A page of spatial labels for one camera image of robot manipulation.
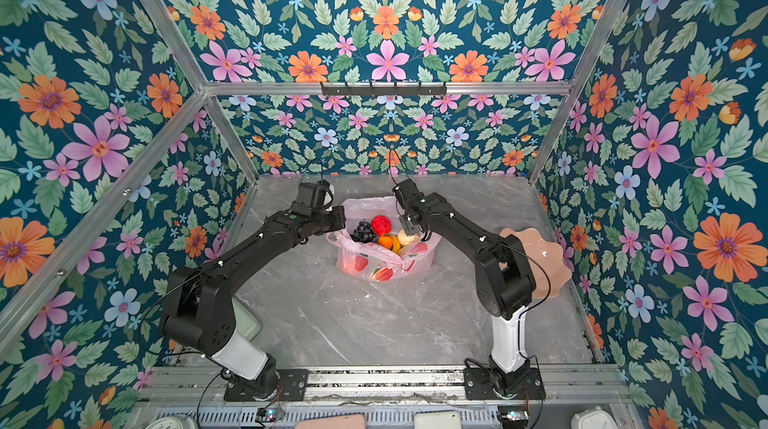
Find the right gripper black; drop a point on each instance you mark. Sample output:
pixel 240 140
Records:
pixel 406 225

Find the pink plastic bag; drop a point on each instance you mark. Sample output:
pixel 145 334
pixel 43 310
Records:
pixel 371 261

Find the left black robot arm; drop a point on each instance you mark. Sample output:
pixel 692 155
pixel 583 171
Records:
pixel 198 311

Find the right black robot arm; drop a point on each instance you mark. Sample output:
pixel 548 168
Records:
pixel 504 281

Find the pale round fake fruit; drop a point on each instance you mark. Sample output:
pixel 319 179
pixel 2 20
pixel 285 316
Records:
pixel 406 240

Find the yellow fake banana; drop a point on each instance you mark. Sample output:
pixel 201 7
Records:
pixel 396 246

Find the red fake fruit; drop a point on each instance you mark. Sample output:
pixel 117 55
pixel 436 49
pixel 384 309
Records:
pixel 381 225

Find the orange fake fruit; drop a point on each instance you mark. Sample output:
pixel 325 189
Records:
pixel 385 241

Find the dark purple fake grapes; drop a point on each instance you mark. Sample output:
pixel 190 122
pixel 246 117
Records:
pixel 364 233

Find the pink flower-shaped plate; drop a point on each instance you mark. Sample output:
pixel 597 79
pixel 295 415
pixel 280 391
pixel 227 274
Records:
pixel 548 266

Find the green rectangular container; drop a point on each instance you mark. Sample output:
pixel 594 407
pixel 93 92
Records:
pixel 247 323

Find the white box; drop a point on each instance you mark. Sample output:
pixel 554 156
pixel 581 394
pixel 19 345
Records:
pixel 437 420

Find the pink phone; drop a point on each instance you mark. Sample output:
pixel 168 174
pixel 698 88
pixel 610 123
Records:
pixel 350 421

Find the white round device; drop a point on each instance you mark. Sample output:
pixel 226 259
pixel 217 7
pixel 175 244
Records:
pixel 595 418

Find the white clock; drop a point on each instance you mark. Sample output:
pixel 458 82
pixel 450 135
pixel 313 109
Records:
pixel 173 422

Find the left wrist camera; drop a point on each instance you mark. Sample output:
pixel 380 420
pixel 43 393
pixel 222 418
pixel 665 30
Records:
pixel 315 196

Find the black hook rail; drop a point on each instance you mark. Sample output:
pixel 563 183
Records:
pixel 371 89

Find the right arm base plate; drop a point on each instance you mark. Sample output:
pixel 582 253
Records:
pixel 481 383

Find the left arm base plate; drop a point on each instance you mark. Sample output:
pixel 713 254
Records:
pixel 273 384

